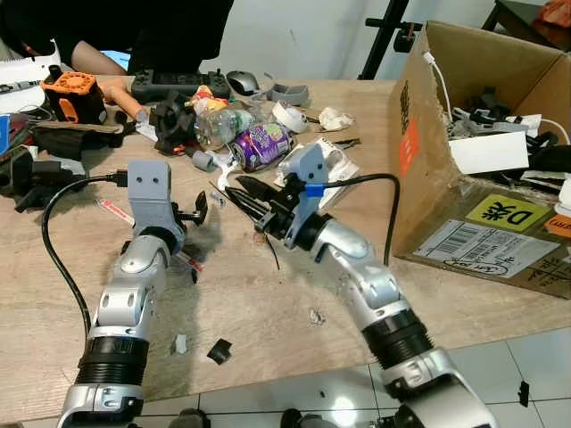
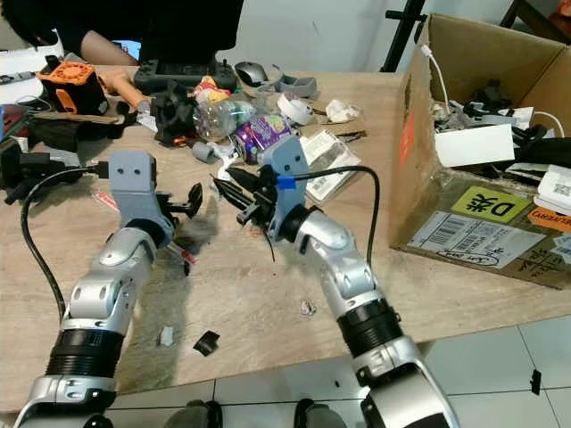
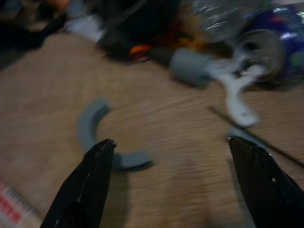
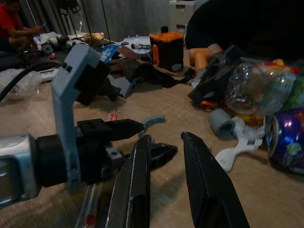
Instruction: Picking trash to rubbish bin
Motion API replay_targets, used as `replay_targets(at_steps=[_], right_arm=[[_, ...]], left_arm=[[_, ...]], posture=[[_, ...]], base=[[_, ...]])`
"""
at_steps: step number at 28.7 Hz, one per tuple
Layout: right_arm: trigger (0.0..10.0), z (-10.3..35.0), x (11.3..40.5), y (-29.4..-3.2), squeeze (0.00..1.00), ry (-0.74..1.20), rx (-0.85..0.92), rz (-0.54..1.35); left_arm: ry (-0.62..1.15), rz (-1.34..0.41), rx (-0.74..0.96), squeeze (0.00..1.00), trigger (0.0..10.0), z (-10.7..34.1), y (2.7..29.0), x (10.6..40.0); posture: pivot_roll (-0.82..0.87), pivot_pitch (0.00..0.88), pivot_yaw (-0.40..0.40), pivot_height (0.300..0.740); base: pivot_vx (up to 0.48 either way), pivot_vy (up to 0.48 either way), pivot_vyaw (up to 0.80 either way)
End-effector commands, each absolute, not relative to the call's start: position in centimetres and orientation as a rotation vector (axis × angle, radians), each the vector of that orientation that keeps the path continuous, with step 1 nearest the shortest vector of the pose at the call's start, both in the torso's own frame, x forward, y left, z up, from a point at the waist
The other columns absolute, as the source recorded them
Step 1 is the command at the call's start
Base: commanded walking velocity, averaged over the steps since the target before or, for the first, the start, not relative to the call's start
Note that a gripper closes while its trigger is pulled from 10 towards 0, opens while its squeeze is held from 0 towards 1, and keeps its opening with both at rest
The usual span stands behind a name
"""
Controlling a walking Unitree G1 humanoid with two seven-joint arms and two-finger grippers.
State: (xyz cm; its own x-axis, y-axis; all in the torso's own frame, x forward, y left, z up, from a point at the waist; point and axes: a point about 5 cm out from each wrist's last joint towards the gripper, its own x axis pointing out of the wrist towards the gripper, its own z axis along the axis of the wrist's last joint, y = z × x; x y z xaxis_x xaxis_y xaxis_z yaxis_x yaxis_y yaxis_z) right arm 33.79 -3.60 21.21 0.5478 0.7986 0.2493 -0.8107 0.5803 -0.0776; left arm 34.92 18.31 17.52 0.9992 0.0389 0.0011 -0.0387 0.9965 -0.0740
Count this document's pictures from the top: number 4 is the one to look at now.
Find white flat scale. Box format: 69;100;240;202
38;67;63;83

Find person in red shirt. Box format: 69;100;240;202
0;0;46;52

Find clear crushed plastic bottle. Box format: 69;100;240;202
225;62;297;117

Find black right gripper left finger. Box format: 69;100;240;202
108;134;152;228

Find white plastic drawer cabinet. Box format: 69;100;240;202
169;0;198;36

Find grey plastic pipe coupling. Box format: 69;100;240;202
209;108;235;138

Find grey power tool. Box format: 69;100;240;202
35;33;84;56

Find gold foil wrapper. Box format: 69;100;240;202
84;31;105;44

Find white round disc device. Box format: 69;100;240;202
118;35;152;58

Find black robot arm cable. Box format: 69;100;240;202
0;61;65;103

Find black hand tool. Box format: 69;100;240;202
188;44;243;105

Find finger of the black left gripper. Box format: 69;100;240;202
150;142;179;171
104;119;146;143

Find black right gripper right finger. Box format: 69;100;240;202
180;131;250;228

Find clear bubble wrap bag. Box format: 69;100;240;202
0;68;43;98

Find small red white packet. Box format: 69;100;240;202
106;109;120;123

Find grey curved plastic piece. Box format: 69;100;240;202
142;114;166;131

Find blue printed package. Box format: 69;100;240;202
99;43;122;64

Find black metal stand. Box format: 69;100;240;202
67;0;113;43

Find clear plastic wrapper red dot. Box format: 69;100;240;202
77;182;114;228

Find purple drink can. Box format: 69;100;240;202
265;107;304;176

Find white plastic wrench-shaped part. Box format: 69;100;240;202
214;115;264;173

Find orange and black toolbox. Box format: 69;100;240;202
149;31;185;72

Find yellow red snack wrapper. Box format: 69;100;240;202
260;58;304;77

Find grey angular plastic part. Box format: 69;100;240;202
112;75;144;99

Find person in black shirt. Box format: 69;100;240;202
184;0;304;75

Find green plastic bag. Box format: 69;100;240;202
282;75;304;113

